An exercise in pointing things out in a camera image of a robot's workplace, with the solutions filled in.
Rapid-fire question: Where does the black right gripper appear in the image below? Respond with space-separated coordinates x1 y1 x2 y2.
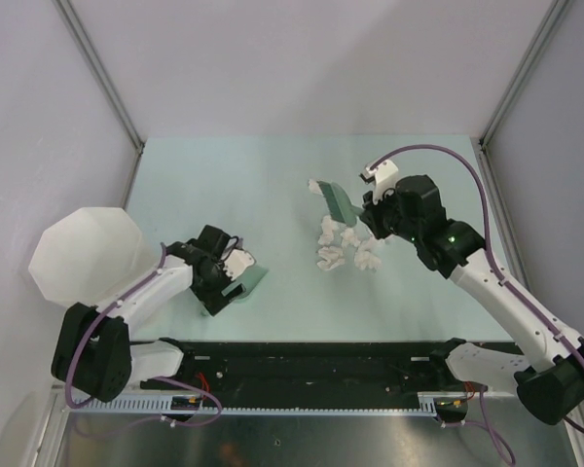
362 182 421 244

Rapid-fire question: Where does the green plastic dustpan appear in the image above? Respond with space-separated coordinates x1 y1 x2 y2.
228 265 268 306

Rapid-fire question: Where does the green hand brush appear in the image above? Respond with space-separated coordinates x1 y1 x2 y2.
317 180 362 228

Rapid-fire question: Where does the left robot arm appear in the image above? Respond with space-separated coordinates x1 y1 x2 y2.
51 226 257 409

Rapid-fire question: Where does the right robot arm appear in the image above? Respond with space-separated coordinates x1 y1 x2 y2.
360 175 584 425

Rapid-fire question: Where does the crumpled white paper scrap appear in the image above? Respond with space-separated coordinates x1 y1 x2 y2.
340 228 361 248
316 246 346 271
359 236 388 251
353 247 382 270
308 179 322 196
317 215 342 246

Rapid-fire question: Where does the white plastic bin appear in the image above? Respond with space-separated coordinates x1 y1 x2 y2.
28 207 161 307

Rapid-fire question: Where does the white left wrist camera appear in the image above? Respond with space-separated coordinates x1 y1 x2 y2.
223 248 256 281

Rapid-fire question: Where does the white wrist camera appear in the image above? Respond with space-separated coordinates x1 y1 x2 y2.
360 160 400 204
223 248 256 281

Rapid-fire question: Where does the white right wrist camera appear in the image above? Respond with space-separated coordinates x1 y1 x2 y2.
360 160 400 204

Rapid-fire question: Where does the grey slotted cable duct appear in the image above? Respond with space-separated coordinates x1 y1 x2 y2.
67 392 442 417

